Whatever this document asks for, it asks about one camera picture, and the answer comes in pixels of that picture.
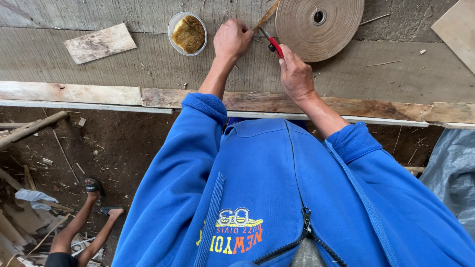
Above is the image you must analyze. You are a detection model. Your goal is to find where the person's right hand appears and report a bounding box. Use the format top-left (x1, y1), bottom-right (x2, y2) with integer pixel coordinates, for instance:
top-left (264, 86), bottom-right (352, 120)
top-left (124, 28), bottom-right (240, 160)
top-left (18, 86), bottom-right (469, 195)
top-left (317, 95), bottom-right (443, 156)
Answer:
top-left (278, 44), bottom-right (316, 103)

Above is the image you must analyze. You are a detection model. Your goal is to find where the person's left hand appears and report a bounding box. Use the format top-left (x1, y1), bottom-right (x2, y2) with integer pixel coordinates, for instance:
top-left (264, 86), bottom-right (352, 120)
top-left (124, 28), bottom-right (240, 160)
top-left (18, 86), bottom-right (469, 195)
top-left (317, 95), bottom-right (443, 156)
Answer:
top-left (213, 19), bottom-right (255, 62)

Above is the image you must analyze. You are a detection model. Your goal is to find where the thin wood veneer strip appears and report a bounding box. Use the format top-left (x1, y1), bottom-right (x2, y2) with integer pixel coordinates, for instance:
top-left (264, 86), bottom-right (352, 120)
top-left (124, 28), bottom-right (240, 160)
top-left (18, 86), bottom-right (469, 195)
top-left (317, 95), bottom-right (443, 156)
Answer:
top-left (252, 0), bottom-right (281, 32)

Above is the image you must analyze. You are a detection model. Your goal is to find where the red utility knife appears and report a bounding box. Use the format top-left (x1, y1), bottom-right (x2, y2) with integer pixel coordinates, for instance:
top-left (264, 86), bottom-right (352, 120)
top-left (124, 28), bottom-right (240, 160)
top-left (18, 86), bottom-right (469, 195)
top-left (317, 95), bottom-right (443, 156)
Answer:
top-left (258, 26), bottom-right (285, 60)

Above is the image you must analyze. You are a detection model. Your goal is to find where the brown sponge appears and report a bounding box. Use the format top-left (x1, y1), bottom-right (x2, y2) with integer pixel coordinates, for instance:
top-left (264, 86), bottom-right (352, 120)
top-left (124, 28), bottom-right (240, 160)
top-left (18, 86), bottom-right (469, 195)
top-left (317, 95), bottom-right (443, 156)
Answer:
top-left (171, 15), bottom-right (206, 54)

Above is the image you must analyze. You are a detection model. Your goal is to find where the clear plastic container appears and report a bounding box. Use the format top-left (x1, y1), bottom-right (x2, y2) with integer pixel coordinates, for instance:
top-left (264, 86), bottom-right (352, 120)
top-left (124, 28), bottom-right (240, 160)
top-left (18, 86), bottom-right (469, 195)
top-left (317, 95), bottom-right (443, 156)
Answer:
top-left (168, 12), bottom-right (208, 57)

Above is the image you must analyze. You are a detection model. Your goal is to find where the roll of wood veneer band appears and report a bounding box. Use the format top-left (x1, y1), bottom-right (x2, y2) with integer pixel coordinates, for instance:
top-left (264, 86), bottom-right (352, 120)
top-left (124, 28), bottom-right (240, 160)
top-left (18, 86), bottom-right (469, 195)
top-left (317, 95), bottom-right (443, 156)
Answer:
top-left (275, 0), bottom-right (365, 63)

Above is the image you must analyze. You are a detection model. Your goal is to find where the thin wood splinter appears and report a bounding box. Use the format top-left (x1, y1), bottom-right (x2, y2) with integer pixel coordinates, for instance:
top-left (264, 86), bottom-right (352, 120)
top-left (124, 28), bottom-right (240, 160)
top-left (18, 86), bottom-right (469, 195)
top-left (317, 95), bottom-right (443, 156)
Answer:
top-left (359, 13), bottom-right (392, 27)
top-left (365, 60), bottom-right (404, 67)

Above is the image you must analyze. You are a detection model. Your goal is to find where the pale flat wood offcut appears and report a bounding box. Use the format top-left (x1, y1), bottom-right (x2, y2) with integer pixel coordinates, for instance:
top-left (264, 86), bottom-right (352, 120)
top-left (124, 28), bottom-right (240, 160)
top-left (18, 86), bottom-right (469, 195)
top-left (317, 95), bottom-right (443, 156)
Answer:
top-left (63, 23), bottom-right (138, 65)

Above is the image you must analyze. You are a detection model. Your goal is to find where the blue zip hoodie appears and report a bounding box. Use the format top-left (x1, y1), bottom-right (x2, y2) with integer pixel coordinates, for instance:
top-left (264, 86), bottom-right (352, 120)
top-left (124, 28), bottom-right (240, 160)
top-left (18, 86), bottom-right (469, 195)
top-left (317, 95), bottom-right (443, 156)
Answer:
top-left (111, 92), bottom-right (475, 267)

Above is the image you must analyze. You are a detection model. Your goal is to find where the brown wooden edge plank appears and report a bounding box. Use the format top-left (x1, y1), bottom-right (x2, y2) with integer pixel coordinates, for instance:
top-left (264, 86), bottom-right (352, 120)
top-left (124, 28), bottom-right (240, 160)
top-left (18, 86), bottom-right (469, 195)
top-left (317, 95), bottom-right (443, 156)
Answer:
top-left (142, 88), bottom-right (475, 125)

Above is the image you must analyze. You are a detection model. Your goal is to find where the pale wooden edge plank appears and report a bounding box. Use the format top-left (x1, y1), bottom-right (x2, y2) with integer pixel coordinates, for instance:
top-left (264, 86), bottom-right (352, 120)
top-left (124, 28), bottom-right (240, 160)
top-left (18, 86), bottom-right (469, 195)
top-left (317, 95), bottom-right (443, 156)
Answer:
top-left (0, 80), bottom-right (144, 107)

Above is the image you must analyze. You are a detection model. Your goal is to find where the black sandal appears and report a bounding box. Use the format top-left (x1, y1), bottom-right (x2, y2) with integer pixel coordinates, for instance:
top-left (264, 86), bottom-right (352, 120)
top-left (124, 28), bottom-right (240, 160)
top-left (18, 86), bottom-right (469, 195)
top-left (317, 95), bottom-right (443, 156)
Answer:
top-left (98, 206), bottom-right (127, 217)
top-left (83, 178), bottom-right (105, 198)

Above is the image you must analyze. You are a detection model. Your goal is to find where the plywood sheet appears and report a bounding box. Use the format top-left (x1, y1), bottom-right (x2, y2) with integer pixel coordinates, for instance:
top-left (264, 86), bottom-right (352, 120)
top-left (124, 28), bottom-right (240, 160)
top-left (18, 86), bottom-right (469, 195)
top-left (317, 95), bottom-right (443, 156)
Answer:
top-left (431, 0), bottom-right (475, 75)

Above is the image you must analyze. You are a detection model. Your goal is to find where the round wooden pole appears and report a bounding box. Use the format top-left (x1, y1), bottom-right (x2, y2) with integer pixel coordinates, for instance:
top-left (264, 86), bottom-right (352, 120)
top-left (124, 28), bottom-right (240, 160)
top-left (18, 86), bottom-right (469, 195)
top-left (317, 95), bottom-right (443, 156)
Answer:
top-left (0, 111), bottom-right (70, 151)

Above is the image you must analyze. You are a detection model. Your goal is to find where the grey plastic tarp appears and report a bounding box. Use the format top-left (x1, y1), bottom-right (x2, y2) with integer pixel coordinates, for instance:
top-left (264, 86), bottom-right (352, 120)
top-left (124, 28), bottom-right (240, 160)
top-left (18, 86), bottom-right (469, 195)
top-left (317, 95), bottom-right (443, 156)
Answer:
top-left (419, 128), bottom-right (475, 240)

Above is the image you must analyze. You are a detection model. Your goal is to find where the heap of wood scraps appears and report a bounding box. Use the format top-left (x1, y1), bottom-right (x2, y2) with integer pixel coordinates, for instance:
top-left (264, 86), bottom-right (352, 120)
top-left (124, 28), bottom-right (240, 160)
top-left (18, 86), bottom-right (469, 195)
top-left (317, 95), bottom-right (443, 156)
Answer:
top-left (0, 165), bottom-right (105, 267)

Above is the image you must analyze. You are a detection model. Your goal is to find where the white metal rail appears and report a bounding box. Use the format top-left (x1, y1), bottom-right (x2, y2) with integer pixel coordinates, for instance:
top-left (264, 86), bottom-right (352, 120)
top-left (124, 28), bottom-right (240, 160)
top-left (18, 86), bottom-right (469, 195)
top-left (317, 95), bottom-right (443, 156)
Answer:
top-left (0, 99), bottom-right (430, 128)

